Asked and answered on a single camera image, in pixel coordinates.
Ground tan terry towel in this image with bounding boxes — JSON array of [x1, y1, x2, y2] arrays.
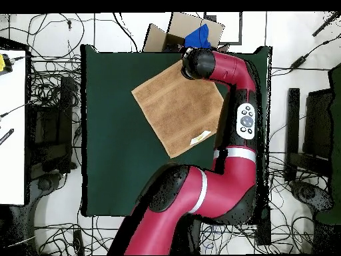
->
[[131, 60, 225, 159]]

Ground dark green table cloth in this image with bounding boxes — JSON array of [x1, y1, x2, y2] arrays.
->
[[80, 44, 272, 218]]

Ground blue garment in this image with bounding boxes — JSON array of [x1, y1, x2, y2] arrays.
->
[[184, 23, 213, 49]]

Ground open cardboard box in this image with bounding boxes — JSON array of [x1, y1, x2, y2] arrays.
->
[[142, 11, 230, 53]]

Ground black equipment rack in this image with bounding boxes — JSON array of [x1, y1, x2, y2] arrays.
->
[[26, 75, 78, 174]]

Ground black block under table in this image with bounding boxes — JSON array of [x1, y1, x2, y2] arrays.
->
[[256, 206, 272, 246]]

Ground black chair base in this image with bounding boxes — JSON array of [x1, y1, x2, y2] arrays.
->
[[289, 180, 334, 213]]

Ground black equipment box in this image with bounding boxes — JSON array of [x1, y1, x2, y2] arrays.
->
[[302, 89, 334, 161]]

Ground black power adapter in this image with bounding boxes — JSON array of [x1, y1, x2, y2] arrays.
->
[[290, 54, 310, 69]]

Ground white side table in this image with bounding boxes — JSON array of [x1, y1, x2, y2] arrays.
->
[[0, 49, 27, 206]]

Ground black marked strip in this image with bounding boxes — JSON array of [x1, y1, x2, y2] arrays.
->
[[0, 128, 15, 146]]

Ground green cloth on side table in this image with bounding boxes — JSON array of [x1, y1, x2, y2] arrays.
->
[[316, 63, 341, 225]]

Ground black rod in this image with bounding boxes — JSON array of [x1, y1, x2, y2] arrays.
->
[[312, 11, 341, 37]]

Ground black upright post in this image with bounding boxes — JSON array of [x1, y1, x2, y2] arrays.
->
[[284, 87, 301, 183]]

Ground grey rectangular frame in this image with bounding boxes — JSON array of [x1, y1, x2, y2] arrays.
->
[[203, 11, 243, 45]]

